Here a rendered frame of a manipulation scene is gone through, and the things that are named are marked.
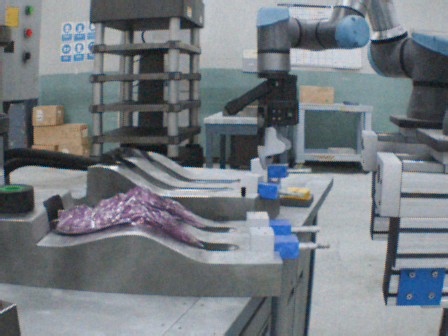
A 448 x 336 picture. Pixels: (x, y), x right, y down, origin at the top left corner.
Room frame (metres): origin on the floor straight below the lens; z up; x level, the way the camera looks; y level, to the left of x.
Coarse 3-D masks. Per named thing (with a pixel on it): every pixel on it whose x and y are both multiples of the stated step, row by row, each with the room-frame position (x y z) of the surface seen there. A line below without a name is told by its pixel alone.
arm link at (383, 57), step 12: (372, 0) 1.42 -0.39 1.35; (384, 0) 1.41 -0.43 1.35; (372, 12) 1.43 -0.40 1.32; (384, 12) 1.42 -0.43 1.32; (372, 24) 1.46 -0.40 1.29; (384, 24) 1.43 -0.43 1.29; (396, 24) 1.43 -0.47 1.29; (372, 36) 1.47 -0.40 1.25; (384, 36) 1.43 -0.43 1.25; (396, 36) 1.42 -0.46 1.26; (408, 36) 1.45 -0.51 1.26; (372, 48) 1.50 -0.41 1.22; (384, 48) 1.44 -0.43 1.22; (396, 48) 1.42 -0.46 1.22; (372, 60) 1.50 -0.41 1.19; (384, 60) 1.46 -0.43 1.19; (396, 60) 1.42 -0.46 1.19; (384, 72) 1.48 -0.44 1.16; (396, 72) 1.44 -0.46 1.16
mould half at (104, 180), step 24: (96, 168) 1.18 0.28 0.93; (120, 168) 1.20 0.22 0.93; (144, 168) 1.26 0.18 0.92; (72, 192) 1.26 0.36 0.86; (96, 192) 1.18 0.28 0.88; (120, 192) 1.17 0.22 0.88; (168, 192) 1.17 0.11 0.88; (192, 192) 1.16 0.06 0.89; (216, 192) 1.14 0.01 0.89; (240, 216) 1.09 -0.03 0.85
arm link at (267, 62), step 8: (264, 56) 1.23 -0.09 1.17; (272, 56) 1.22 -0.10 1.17; (280, 56) 1.22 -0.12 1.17; (288, 56) 1.23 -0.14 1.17; (264, 64) 1.23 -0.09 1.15; (272, 64) 1.22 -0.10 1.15; (280, 64) 1.22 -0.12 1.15; (288, 64) 1.23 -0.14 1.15; (264, 72) 1.23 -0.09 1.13; (272, 72) 1.22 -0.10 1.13; (280, 72) 1.23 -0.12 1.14
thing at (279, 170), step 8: (256, 160) 1.24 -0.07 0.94; (256, 168) 1.24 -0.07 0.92; (272, 168) 1.23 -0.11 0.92; (280, 168) 1.23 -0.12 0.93; (288, 168) 1.26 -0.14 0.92; (296, 168) 1.24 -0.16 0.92; (304, 168) 1.23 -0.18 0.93; (264, 176) 1.23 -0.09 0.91; (272, 176) 1.23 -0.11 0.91; (280, 176) 1.23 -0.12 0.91
